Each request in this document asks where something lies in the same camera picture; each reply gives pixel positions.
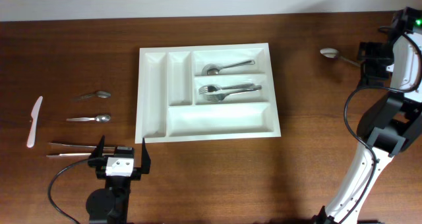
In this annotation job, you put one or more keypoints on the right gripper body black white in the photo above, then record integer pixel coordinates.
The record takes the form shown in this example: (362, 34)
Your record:
(376, 55)

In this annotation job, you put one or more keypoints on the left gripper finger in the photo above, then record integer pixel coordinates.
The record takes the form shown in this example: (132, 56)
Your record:
(146, 161)
(98, 151)

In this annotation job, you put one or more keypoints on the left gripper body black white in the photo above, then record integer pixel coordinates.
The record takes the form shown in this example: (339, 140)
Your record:
(100, 169)

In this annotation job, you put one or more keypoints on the large metal spoon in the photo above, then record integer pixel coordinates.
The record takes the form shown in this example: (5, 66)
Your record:
(335, 54)
(214, 69)

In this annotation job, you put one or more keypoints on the metal tweezers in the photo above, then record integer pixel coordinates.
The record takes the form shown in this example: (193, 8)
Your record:
(80, 154)

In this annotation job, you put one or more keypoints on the metal fork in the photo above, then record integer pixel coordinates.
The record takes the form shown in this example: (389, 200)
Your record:
(220, 97)
(214, 87)

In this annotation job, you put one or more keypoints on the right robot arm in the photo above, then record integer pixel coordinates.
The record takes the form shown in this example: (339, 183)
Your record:
(393, 123)

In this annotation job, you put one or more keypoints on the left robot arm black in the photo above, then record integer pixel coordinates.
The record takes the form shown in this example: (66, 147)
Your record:
(110, 204)

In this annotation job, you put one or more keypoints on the small metal teaspoon lower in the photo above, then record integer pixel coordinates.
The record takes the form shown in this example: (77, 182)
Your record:
(98, 118)

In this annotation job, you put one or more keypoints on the small metal teaspoon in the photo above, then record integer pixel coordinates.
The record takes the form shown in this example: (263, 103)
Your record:
(98, 118)
(98, 94)

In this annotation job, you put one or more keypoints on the small metal teaspoon upper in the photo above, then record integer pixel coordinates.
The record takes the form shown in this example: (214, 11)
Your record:
(98, 94)

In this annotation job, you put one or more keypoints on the white plastic knife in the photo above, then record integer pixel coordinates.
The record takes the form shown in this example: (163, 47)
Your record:
(34, 115)

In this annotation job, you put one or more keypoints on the white plastic cutlery tray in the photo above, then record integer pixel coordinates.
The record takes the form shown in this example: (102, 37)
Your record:
(170, 109)

